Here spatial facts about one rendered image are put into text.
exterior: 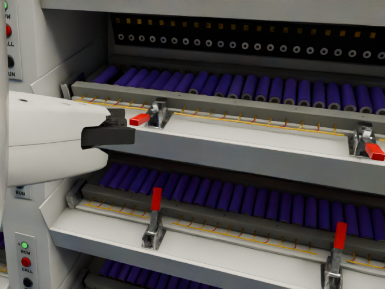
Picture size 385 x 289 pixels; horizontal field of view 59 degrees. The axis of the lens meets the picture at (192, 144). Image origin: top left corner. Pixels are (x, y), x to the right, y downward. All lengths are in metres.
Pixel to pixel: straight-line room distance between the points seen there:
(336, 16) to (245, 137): 0.17
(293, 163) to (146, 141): 0.20
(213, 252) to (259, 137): 0.20
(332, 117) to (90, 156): 0.33
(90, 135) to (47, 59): 0.34
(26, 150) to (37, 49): 0.36
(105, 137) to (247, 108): 0.27
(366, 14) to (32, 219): 0.57
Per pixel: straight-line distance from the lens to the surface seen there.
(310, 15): 0.43
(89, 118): 0.23
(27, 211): 0.64
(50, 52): 0.57
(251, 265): 0.53
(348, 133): 0.48
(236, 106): 0.47
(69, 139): 0.22
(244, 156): 0.45
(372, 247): 0.57
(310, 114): 0.47
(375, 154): 0.38
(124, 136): 0.25
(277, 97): 0.51
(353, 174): 0.45
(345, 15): 0.43
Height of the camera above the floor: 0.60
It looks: 17 degrees down
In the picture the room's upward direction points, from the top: 4 degrees clockwise
